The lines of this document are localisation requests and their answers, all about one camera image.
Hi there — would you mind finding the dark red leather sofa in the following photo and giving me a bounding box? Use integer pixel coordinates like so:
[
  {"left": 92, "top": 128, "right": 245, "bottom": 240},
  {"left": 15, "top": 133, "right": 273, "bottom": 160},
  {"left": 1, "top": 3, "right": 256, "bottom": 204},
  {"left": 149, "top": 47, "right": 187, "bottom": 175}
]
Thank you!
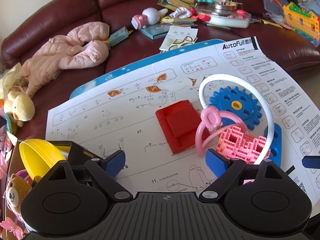
[{"left": 0, "top": 0, "right": 320, "bottom": 130}]

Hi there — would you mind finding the white headband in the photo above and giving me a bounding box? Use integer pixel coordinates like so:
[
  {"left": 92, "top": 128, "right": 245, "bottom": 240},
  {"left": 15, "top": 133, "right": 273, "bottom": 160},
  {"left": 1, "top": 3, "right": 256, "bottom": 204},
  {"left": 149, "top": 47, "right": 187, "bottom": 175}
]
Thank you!
[{"left": 199, "top": 74, "right": 273, "bottom": 165}]

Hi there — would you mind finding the steel pot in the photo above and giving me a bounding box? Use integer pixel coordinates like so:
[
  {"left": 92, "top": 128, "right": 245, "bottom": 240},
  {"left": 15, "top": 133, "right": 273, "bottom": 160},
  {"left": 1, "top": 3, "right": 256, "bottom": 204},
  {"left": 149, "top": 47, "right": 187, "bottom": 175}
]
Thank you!
[{"left": 207, "top": 1, "right": 243, "bottom": 14}]

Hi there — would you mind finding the red plastic block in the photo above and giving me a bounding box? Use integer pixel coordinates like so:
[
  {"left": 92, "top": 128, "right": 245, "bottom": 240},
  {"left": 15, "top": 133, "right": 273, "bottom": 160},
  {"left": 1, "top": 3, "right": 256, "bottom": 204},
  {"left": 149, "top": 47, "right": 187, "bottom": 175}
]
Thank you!
[{"left": 155, "top": 100, "right": 211, "bottom": 155}]

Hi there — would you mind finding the pink bow toy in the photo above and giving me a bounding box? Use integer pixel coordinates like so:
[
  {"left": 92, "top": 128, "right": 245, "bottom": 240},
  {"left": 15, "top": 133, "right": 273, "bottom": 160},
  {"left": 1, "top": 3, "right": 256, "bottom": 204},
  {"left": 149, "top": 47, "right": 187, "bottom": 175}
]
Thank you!
[{"left": 0, "top": 216, "right": 24, "bottom": 239}]

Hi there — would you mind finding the yellow plastic bowl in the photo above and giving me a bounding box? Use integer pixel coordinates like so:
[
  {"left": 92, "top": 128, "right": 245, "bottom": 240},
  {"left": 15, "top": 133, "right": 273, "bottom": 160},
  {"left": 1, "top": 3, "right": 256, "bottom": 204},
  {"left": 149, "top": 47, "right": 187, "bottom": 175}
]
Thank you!
[{"left": 19, "top": 139, "right": 67, "bottom": 180}]

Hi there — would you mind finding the white exercise book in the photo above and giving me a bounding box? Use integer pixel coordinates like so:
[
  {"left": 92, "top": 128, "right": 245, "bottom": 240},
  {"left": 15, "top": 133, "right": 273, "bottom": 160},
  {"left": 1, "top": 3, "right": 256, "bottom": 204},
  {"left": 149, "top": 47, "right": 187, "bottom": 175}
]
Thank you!
[{"left": 159, "top": 26, "right": 199, "bottom": 53}]

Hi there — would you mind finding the black cardboard box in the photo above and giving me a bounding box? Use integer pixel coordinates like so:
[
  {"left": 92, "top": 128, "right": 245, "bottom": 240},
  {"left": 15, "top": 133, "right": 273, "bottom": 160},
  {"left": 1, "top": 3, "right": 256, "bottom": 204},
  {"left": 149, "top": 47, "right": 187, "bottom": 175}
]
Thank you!
[{"left": 4, "top": 140, "right": 110, "bottom": 233}]

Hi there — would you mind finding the brown teddy bear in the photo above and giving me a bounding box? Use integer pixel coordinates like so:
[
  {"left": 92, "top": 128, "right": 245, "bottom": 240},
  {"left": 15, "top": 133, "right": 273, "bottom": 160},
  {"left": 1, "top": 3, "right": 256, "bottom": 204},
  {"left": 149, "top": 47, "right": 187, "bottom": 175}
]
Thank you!
[{"left": 4, "top": 174, "right": 34, "bottom": 217}]

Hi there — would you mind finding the printed instruction sheet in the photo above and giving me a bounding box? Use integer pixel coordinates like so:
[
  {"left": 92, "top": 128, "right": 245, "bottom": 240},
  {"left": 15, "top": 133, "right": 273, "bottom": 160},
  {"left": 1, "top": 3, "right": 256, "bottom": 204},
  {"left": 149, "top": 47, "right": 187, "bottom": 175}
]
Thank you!
[{"left": 45, "top": 37, "right": 320, "bottom": 200}]

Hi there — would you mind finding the yellow paper piece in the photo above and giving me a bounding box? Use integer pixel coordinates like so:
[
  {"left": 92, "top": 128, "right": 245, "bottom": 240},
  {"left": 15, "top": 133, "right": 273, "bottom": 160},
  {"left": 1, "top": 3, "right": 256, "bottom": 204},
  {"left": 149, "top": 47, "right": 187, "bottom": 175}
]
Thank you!
[{"left": 261, "top": 19, "right": 283, "bottom": 28}]

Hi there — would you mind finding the yellow building block castle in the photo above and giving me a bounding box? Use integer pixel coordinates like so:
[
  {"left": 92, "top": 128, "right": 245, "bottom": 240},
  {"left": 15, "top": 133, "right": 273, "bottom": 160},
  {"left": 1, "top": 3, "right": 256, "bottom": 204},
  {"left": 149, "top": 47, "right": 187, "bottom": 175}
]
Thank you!
[{"left": 282, "top": 2, "right": 320, "bottom": 47}]

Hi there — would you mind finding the pink monkey ring toy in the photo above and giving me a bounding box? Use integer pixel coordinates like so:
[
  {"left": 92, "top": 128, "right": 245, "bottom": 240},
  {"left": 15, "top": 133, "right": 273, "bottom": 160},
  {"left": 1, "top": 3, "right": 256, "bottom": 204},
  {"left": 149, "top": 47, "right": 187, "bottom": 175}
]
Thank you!
[{"left": 196, "top": 106, "right": 247, "bottom": 157}]

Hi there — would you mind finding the blue book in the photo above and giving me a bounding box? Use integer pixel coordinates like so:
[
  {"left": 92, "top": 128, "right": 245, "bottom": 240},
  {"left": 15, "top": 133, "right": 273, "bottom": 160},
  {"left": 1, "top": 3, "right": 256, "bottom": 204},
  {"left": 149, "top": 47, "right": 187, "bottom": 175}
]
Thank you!
[{"left": 139, "top": 25, "right": 173, "bottom": 40}]

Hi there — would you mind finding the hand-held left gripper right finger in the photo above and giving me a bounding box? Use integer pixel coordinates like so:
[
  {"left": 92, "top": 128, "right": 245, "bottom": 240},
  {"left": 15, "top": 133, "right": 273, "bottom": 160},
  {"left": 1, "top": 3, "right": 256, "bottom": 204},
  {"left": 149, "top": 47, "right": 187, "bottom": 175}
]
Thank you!
[{"left": 199, "top": 149, "right": 288, "bottom": 202}]

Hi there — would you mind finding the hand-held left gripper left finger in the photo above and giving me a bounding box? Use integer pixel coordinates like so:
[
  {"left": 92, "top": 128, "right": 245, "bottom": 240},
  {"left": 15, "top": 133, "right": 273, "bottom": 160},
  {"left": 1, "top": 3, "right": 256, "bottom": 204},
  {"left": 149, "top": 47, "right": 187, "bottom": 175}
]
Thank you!
[{"left": 47, "top": 150, "right": 134, "bottom": 202}]

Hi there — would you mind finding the blue plastic gear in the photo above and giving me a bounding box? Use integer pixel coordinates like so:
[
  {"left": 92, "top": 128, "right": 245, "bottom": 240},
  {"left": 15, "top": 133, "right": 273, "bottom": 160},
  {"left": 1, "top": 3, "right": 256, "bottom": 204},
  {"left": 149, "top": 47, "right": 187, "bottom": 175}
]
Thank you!
[{"left": 209, "top": 87, "right": 262, "bottom": 130}]

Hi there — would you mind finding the white plastic tray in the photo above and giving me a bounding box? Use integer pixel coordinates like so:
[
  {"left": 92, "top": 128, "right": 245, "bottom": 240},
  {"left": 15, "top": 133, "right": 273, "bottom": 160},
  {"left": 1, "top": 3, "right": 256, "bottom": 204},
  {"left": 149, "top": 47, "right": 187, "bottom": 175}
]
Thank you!
[{"left": 195, "top": 12, "right": 250, "bottom": 28}]

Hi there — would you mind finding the pink padded jacket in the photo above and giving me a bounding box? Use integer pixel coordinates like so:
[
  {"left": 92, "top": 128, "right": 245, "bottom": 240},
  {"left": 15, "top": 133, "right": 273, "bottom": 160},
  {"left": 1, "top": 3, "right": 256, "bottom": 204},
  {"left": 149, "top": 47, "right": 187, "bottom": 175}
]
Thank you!
[{"left": 19, "top": 22, "right": 110, "bottom": 98}]

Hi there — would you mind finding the blue perforated plastic plate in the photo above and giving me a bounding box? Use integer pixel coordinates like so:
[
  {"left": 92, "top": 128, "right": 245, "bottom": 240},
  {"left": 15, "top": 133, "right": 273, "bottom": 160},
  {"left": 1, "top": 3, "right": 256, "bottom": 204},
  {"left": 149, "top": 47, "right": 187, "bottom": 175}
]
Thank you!
[{"left": 265, "top": 123, "right": 283, "bottom": 167}]

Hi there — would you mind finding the white rabbit toy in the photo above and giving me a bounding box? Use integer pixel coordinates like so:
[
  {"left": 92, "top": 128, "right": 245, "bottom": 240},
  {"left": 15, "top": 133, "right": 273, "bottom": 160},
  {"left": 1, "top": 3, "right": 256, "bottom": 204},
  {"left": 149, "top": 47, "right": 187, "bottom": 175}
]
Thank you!
[{"left": 132, "top": 7, "right": 168, "bottom": 30}]

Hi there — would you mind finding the white crumpled cloth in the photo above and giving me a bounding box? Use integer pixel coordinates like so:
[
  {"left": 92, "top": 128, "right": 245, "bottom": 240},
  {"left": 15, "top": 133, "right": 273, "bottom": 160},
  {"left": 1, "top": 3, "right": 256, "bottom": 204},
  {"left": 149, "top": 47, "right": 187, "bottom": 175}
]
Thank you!
[{"left": 170, "top": 7, "right": 192, "bottom": 18}]

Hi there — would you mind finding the yellow duck plush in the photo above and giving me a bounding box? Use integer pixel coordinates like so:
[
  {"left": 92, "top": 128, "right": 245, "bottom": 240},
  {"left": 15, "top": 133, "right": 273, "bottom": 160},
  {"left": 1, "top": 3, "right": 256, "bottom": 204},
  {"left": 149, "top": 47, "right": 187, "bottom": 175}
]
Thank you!
[{"left": 4, "top": 86, "right": 35, "bottom": 127}]

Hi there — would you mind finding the teal carton box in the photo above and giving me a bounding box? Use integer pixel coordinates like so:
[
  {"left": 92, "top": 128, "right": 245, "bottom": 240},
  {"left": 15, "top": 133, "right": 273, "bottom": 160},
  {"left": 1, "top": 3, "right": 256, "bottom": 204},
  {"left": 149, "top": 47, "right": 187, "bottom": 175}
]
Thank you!
[{"left": 109, "top": 27, "right": 133, "bottom": 47}]

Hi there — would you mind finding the cream cloth bag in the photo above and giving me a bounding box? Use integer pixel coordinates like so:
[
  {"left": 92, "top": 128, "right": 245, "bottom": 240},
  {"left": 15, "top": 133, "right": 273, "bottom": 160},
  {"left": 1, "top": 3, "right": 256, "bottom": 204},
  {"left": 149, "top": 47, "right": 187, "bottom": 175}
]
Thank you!
[{"left": 0, "top": 64, "right": 23, "bottom": 90}]

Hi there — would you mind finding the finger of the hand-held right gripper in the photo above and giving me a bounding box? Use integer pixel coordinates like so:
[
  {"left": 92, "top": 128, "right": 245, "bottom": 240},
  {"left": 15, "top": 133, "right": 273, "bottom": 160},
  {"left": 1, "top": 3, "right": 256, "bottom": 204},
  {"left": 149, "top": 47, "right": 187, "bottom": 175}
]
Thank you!
[{"left": 301, "top": 156, "right": 320, "bottom": 168}]

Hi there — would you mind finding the rainbow striped toy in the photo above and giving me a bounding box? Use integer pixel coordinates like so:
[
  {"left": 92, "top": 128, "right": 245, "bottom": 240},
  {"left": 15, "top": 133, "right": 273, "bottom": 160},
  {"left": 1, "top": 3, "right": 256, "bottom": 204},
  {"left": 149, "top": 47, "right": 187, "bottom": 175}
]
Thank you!
[{"left": 4, "top": 114, "right": 18, "bottom": 133}]

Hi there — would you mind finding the pink building block piece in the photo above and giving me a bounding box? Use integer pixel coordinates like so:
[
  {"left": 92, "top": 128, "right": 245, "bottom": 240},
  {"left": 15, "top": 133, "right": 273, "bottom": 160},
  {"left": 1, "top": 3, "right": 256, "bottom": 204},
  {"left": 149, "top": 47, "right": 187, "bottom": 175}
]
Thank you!
[{"left": 217, "top": 126, "right": 272, "bottom": 165}]

